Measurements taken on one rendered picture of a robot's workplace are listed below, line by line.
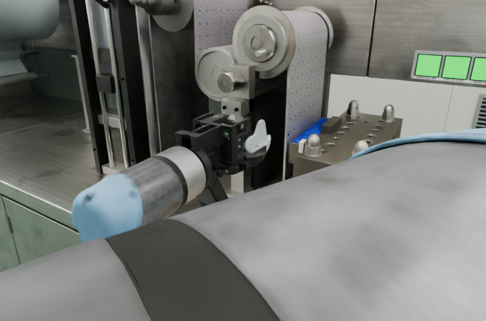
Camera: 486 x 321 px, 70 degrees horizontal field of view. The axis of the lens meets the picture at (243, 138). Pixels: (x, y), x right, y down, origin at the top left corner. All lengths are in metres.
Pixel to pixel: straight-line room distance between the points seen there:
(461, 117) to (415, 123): 0.35
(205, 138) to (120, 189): 0.15
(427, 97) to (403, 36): 2.42
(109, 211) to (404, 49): 0.83
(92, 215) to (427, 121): 3.23
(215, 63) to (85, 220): 0.53
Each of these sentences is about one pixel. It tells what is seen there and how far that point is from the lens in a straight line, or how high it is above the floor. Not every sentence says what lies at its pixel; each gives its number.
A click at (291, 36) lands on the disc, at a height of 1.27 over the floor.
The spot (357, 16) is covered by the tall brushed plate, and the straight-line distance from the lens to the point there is 1.02.
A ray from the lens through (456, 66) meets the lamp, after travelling 0.99.
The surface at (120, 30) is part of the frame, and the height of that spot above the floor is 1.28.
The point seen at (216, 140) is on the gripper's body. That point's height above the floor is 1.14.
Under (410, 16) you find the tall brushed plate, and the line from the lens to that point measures 1.00.
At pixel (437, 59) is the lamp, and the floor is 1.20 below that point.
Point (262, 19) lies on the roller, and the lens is 0.74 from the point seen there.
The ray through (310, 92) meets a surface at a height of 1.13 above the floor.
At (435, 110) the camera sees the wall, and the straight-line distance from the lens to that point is 3.42.
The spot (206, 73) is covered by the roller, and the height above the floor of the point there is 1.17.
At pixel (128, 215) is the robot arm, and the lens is 0.38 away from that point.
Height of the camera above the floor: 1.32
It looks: 21 degrees down
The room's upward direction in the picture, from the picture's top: straight up
